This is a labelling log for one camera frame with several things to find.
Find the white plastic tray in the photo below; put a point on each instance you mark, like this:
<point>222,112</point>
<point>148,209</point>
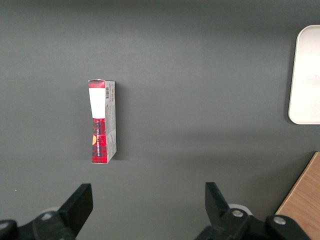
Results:
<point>306,75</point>

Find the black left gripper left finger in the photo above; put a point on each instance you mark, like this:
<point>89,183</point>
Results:
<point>75,207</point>

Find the light wooden board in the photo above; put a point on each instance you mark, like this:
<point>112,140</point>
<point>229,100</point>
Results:
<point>303,197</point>

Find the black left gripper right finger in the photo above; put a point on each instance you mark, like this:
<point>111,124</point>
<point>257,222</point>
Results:
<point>217,200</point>

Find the red plaid cardboard box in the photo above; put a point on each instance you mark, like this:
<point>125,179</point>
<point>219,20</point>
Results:
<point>103,125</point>

